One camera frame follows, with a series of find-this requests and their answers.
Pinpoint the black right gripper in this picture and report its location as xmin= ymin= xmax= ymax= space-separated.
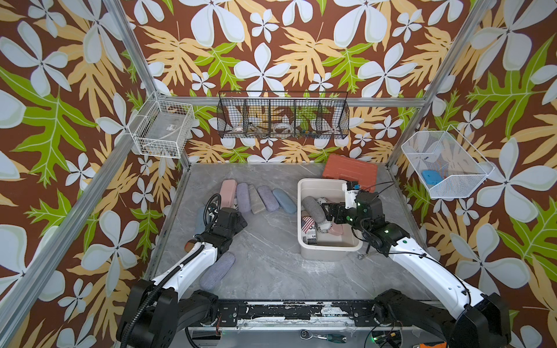
xmin=321 ymin=201 xmax=371 ymax=236

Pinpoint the world map print glasses case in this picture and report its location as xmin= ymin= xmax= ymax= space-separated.
xmin=316 ymin=197 xmax=332 ymax=233

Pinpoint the grey fabric glasses case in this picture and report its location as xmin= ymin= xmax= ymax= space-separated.
xmin=302 ymin=196 xmax=327 ymax=224

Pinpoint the lavender fabric glasses case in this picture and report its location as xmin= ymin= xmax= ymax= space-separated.
xmin=200 ymin=252 xmax=236 ymax=291

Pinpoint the cream plastic storage box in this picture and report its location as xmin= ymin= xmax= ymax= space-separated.
xmin=297 ymin=178 xmax=363 ymax=262

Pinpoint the pink glasses case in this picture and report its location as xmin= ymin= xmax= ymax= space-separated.
xmin=328 ymin=223 xmax=344 ymax=236
xmin=219 ymin=179 xmax=237 ymax=208

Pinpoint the plaid glasses case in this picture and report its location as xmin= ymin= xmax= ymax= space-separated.
xmin=184 ymin=239 xmax=198 ymax=254

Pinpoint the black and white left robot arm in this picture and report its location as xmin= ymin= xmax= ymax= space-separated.
xmin=117 ymin=207 xmax=247 ymax=347

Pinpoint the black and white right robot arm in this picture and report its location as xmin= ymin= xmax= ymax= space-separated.
xmin=321 ymin=191 xmax=511 ymax=347

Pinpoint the lilac fabric glasses case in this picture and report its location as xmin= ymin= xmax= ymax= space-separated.
xmin=236 ymin=183 xmax=251 ymax=214

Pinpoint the purple fabric glasses case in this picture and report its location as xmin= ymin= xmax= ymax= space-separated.
xmin=257 ymin=186 xmax=280 ymax=212

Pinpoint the light blue fabric glasses case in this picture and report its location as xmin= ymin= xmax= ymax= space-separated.
xmin=273 ymin=188 xmax=297 ymax=215

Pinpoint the grey stone block case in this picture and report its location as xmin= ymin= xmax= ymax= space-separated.
xmin=248 ymin=185 xmax=266 ymax=215

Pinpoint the blue object in basket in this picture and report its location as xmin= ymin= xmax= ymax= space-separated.
xmin=421 ymin=170 xmax=445 ymax=186

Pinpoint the ratchet screwdriver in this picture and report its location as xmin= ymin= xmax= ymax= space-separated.
xmin=300 ymin=330 xmax=348 ymax=344

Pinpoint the white wire basket right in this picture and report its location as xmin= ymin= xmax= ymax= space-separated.
xmin=402 ymin=126 xmax=495 ymax=200

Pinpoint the white wire basket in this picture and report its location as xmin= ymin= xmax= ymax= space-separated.
xmin=402 ymin=126 xmax=495 ymax=200
xmin=128 ymin=93 xmax=196 ymax=159

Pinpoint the black wire basket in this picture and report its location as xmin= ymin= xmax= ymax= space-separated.
xmin=216 ymin=91 xmax=350 ymax=139

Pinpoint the white wire basket left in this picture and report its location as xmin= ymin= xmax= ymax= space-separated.
xmin=128 ymin=93 xmax=196 ymax=159

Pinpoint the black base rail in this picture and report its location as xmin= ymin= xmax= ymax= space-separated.
xmin=191 ymin=300 xmax=395 ymax=328

